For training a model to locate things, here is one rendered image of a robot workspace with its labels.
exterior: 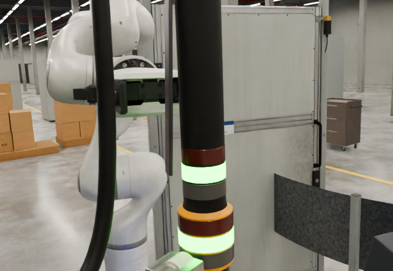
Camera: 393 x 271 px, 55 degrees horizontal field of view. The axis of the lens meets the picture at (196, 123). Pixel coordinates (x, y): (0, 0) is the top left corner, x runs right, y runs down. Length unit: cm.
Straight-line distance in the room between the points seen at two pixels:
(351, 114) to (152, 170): 638
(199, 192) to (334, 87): 1066
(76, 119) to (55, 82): 797
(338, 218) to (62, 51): 191
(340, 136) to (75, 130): 540
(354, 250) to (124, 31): 182
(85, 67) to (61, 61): 3
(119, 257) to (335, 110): 639
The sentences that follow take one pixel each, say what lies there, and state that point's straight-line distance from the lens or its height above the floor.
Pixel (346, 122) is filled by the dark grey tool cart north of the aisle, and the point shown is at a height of 53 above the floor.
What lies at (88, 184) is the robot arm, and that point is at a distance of 98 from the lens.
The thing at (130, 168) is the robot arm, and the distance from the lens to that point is 97.
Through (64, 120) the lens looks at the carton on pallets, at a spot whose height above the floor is 57.
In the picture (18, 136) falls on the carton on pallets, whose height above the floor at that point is 41.
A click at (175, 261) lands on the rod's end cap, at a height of 154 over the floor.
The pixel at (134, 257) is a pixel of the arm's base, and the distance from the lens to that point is 106.
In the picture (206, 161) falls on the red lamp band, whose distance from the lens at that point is 27.
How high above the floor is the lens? 168
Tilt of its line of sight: 9 degrees down
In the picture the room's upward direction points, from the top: 2 degrees counter-clockwise
